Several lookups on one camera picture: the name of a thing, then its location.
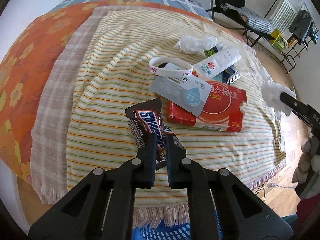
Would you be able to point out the blue white snack packet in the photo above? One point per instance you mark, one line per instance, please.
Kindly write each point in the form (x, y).
(229, 75)

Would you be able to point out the yellow green box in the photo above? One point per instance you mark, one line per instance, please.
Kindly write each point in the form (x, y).
(279, 42)

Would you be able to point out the white tube package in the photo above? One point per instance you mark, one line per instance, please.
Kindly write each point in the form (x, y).
(217, 63)

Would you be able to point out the white silicone wristband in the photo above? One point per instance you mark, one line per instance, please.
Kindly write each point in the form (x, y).
(170, 67)

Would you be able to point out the Snickers bar wrapper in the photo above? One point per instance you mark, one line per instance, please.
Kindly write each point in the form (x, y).
(144, 119)

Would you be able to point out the white plastic bag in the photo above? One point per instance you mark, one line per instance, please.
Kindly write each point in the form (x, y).
(191, 45)

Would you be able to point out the striped towel on rack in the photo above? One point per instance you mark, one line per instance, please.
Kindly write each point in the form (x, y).
(283, 14)

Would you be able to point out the white tissue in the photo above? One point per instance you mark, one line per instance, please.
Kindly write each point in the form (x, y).
(270, 92)

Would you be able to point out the black folding chair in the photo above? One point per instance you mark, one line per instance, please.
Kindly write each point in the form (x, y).
(232, 2)

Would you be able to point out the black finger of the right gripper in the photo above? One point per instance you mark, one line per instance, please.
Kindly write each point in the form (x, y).
(298, 108)

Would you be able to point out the black clothes drying rack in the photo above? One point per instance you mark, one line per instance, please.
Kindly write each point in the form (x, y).
(293, 51)

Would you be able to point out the striped yellow towel blanket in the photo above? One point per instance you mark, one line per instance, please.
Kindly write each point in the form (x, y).
(103, 69)

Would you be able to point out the dark garment on rack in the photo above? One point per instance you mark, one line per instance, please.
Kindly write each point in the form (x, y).
(300, 25)

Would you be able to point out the grey alcohol wipe packet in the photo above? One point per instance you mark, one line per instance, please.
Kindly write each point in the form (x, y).
(190, 92)

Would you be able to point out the plush toy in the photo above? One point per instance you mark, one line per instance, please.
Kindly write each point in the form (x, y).
(306, 173)

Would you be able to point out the orange floral bedsheet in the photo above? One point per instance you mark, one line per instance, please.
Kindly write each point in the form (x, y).
(26, 68)

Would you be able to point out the red tissue pack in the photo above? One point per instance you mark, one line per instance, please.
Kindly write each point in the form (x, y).
(221, 112)

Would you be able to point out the checkered chair cushion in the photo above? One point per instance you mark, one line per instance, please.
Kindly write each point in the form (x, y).
(247, 17)

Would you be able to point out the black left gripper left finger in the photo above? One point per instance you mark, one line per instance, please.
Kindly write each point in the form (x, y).
(101, 205)

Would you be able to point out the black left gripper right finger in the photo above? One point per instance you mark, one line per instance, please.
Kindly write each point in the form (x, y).
(220, 205)

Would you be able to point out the blue plastic laundry basket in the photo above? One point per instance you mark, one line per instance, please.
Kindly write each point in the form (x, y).
(162, 232)

